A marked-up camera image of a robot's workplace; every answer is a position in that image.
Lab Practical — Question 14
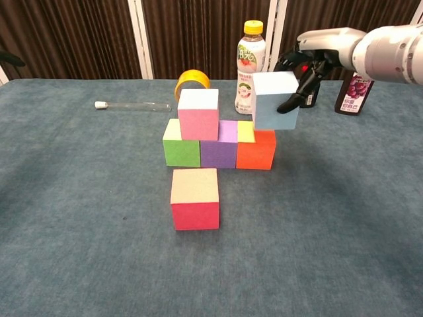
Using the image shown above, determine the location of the blue-grey table cloth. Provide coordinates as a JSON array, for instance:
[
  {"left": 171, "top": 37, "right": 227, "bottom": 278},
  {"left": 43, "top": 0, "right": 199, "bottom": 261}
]
[{"left": 0, "top": 79, "right": 423, "bottom": 317}]

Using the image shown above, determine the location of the yellow tape roll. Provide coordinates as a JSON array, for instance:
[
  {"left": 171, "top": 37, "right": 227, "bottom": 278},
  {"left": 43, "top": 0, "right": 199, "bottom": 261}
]
[{"left": 174, "top": 69, "right": 212, "bottom": 103}]

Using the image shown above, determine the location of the green foam cube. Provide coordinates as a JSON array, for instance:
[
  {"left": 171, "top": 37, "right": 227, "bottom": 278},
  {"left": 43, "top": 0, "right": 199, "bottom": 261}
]
[{"left": 162, "top": 118, "right": 202, "bottom": 168}]

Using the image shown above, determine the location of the orange foam cube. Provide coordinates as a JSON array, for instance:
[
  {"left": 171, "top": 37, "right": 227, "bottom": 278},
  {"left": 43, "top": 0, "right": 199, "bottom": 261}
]
[{"left": 235, "top": 120, "right": 277, "bottom": 171}]

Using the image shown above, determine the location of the brown pleated partition screen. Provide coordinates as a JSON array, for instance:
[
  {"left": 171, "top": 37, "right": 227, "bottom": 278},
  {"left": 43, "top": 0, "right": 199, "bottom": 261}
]
[
  {"left": 141, "top": 0, "right": 275, "bottom": 80},
  {"left": 276, "top": 0, "right": 420, "bottom": 80},
  {"left": 0, "top": 0, "right": 143, "bottom": 80}
]

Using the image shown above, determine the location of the dark bottle white cap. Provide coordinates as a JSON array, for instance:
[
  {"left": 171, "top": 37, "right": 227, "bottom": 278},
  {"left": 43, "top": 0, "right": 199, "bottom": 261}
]
[{"left": 334, "top": 71, "right": 376, "bottom": 116}]

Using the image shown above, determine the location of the pink foam cube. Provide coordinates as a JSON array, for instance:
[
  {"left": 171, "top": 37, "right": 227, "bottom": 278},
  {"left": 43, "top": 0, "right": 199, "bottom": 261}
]
[{"left": 177, "top": 88, "right": 220, "bottom": 141}]

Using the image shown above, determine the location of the black ink bottle red cap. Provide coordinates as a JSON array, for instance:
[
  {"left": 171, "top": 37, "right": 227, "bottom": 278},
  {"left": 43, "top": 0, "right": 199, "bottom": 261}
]
[{"left": 299, "top": 64, "right": 320, "bottom": 109}]

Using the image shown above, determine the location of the purple foam cube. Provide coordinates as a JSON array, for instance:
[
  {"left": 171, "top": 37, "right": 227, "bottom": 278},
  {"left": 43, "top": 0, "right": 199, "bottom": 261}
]
[{"left": 200, "top": 120, "right": 239, "bottom": 169}]

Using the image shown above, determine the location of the light blue foam cube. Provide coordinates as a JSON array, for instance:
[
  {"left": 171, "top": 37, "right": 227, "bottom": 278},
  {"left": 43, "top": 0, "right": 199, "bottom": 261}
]
[{"left": 251, "top": 71, "right": 300, "bottom": 131}]

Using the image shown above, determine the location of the drink bottle yellow cap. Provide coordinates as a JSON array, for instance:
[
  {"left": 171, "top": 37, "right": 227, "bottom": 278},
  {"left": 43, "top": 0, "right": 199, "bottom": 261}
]
[{"left": 234, "top": 19, "right": 267, "bottom": 116}]

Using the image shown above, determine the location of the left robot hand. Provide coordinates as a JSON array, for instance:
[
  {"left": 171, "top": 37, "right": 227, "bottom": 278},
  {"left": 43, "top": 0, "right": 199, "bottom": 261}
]
[{"left": 0, "top": 50, "right": 26, "bottom": 67}]

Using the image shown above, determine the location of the glass test tube white cap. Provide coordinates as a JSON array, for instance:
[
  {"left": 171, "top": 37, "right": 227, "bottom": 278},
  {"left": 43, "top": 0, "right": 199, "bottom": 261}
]
[{"left": 94, "top": 100, "right": 173, "bottom": 113}]

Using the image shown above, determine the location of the red foam cube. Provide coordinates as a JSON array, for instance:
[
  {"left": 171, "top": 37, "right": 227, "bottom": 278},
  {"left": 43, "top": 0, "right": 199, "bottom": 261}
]
[{"left": 170, "top": 168, "right": 220, "bottom": 231}]

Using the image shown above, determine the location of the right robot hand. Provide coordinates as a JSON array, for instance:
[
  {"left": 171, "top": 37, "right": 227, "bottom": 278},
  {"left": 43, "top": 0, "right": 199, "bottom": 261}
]
[{"left": 276, "top": 26, "right": 366, "bottom": 115}]

